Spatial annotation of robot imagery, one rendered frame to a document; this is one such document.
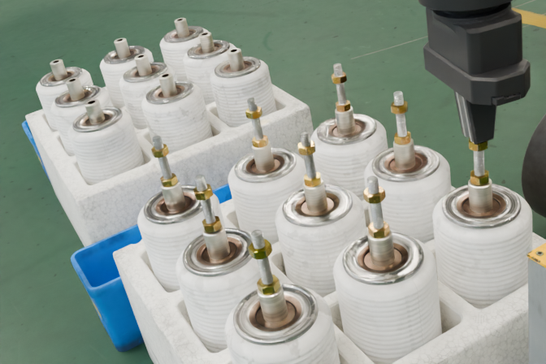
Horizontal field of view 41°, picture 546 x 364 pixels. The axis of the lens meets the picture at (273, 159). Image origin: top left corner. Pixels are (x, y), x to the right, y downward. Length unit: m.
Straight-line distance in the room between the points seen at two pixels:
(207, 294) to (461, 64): 0.32
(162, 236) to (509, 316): 0.37
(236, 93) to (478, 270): 0.54
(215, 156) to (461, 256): 0.49
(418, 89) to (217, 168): 0.60
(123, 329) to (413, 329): 0.47
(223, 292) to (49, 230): 0.72
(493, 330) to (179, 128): 0.58
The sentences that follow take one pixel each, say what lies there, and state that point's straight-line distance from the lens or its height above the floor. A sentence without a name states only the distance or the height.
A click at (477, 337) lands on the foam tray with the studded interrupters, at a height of 0.18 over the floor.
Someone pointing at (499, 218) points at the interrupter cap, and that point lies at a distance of 0.73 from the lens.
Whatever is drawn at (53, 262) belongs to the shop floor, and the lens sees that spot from 1.29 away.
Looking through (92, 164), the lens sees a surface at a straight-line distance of 1.09.
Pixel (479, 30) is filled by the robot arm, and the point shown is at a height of 0.45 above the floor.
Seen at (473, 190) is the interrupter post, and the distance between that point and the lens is 0.73.
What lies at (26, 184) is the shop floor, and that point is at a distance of 1.58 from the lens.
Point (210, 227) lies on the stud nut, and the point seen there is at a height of 0.29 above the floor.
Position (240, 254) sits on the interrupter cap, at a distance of 0.72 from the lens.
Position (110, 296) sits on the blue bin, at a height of 0.10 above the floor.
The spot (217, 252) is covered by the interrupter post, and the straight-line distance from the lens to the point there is 0.72.
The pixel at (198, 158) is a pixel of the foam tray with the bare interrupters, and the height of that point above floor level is 0.17.
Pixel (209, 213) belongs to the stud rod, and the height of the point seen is 0.30.
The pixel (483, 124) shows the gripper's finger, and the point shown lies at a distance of 0.69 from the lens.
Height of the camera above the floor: 0.68
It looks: 29 degrees down
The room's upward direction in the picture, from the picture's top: 12 degrees counter-clockwise
